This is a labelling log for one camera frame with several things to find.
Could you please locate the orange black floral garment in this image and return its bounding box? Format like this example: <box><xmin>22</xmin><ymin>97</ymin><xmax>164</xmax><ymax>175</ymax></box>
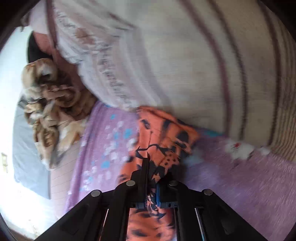
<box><xmin>117</xmin><ymin>106</ymin><xmax>199</xmax><ymax>240</ymax></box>

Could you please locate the pinkish beige mattress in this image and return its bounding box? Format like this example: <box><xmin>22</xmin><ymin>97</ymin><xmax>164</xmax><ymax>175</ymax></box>
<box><xmin>50</xmin><ymin>141</ymin><xmax>80</xmax><ymax>219</ymax></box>

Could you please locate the purple floral bed sheet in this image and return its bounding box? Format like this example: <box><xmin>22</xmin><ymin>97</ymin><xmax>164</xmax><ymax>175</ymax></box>
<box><xmin>65</xmin><ymin>102</ymin><xmax>295</xmax><ymax>240</ymax></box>

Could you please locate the grey blue pillow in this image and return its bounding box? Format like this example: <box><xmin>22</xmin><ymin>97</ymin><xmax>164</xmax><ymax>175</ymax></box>
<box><xmin>13</xmin><ymin>104</ymin><xmax>50</xmax><ymax>199</ymax></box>

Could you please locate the brown cream patterned blanket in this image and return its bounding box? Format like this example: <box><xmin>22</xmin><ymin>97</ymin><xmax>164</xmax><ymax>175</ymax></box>
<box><xmin>22</xmin><ymin>58</ymin><xmax>97</xmax><ymax>170</ymax></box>

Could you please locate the striped beige pillow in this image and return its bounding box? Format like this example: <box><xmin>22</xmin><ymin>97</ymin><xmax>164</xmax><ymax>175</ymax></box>
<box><xmin>49</xmin><ymin>1</ymin><xmax>295</xmax><ymax>161</ymax></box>

